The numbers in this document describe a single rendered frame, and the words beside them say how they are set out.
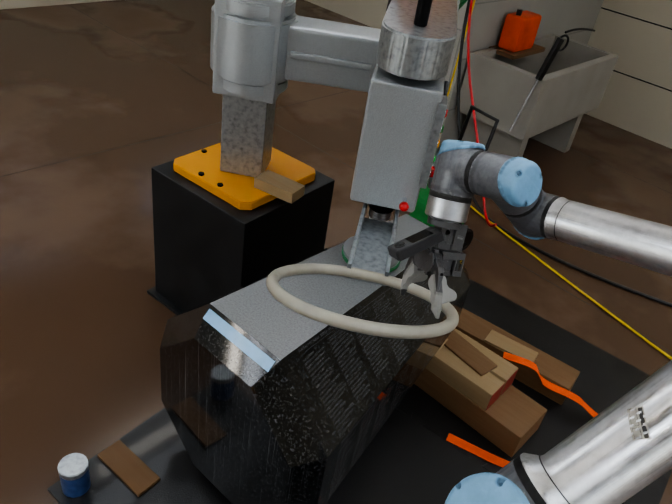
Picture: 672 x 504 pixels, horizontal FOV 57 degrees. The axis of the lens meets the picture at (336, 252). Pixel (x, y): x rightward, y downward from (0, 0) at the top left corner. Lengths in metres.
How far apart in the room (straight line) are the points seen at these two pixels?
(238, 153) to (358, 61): 0.66
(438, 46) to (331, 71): 0.82
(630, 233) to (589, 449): 0.44
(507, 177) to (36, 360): 2.37
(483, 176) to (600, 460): 0.56
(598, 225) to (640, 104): 5.57
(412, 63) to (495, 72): 3.00
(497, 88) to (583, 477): 4.05
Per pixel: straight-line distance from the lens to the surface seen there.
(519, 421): 2.86
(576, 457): 0.98
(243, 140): 2.74
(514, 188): 1.21
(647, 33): 6.72
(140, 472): 2.59
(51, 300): 3.39
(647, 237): 1.23
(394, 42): 1.84
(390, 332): 1.35
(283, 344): 1.92
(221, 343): 1.99
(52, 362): 3.07
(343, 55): 2.56
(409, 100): 1.90
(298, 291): 2.12
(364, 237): 1.98
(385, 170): 2.00
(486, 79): 4.86
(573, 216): 1.29
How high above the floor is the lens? 2.15
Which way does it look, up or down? 35 degrees down
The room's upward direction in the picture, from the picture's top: 10 degrees clockwise
